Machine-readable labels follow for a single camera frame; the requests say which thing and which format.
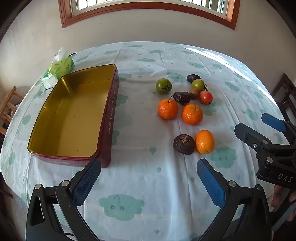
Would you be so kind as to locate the person's right hand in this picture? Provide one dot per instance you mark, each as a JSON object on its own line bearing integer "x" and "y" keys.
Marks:
{"x": 276, "y": 197}

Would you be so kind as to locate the green tissue pack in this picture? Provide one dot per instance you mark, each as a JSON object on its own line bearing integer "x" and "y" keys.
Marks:
{"x": 61, "y": 67}

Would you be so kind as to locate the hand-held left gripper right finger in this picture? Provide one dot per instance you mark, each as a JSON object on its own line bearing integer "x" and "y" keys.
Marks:
{"x": 211, "y": 182}

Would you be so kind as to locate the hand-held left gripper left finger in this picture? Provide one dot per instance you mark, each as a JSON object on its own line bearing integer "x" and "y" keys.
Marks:
{"x": 89, "y": 177}

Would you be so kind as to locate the round brown longan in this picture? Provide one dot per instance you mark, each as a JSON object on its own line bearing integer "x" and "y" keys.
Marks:
{"x": 194, "y": 93}

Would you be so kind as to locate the wrinkled dark passion fruit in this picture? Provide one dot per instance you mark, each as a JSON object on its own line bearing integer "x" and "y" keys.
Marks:
{"x": 193, "y": 78}
{"x": 182, "y": 98}
{"x": 184, "y": 144}

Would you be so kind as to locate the small green tomato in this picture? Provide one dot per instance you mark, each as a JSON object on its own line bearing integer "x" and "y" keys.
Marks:
{"x": 197, "y": 84}

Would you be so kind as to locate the red tin box gold inside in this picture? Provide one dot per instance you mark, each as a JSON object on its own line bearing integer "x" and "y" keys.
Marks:
{"x": 69, "y": 120}

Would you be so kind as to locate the wooden framed window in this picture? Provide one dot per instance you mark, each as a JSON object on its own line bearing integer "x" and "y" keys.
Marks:
{"x": 148, "y": 5}

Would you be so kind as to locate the small red tomato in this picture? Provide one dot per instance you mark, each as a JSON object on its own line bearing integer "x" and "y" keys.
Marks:
{"x": 206, "y": 97}

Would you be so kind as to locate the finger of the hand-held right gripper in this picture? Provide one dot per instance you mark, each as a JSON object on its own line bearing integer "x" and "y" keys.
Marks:
{"x": 272, "y": 121}
{"x": 247, "y": 136}

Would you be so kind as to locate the oval orange kumquat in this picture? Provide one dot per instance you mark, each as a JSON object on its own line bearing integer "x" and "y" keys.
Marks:
{"x": 204, "y": 141}

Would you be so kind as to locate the cloud-printed white tablecloth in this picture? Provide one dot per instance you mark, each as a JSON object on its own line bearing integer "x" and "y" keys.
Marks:
{"x": 143, "y": 183}

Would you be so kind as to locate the dark wooden chair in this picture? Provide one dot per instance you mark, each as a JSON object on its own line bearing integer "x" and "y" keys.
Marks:
{"x": 285, "y": 89}

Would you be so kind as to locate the light wooden chair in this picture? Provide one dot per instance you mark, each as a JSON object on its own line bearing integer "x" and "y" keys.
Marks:
{"x": 10, "y": 99}

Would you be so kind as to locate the round orange tangerine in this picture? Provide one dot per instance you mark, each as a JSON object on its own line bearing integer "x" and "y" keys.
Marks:
{"x": 192, "y": 114}
{"x": 168, "y": 109}

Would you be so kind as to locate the large green tomato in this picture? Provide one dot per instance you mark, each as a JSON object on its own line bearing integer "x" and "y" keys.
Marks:
{"x": 163, "y": 86}

